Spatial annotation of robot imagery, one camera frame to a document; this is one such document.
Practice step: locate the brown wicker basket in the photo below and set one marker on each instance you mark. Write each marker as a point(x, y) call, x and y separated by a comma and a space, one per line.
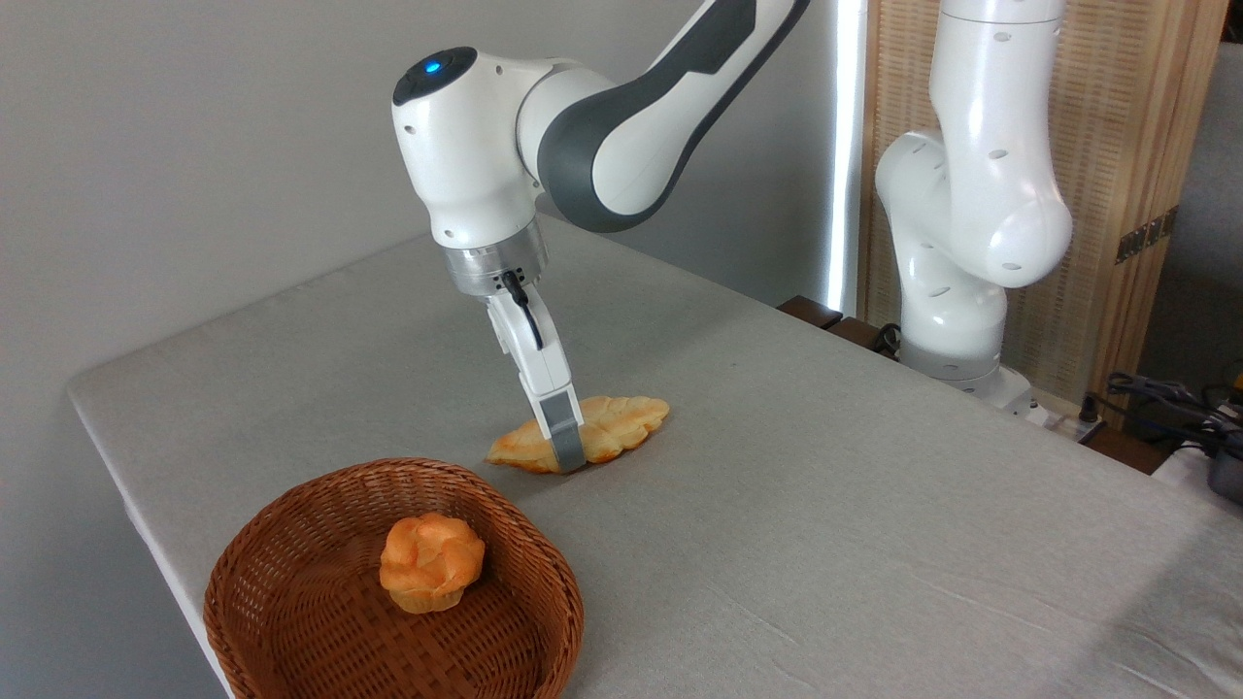
point(311, 602)

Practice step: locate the metal screen hinge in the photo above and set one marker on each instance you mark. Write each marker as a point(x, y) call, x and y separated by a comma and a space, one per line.
point(1146, 236)

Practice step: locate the long braided bread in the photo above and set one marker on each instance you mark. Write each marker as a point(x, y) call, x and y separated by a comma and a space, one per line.
point(621, 422)

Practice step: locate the grey tablecloth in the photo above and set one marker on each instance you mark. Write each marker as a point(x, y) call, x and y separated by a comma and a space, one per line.
point(825, 505)

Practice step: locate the wooden folding screen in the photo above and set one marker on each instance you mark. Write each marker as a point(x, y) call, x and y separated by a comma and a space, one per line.
point(1117, 116)

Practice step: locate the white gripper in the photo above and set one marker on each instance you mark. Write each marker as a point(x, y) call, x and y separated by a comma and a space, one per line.
point(534, 359)

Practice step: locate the dark brown wooden block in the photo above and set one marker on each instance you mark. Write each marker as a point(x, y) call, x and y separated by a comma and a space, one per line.
point(810, 311)

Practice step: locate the white power strip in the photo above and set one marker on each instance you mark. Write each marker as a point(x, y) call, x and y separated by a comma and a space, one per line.
point(1058, 419)

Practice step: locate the round orange bread bun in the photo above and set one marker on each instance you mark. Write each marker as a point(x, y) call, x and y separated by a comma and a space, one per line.
point(432, 563)

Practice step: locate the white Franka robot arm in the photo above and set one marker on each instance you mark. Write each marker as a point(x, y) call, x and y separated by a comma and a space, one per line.
point(981, 194)

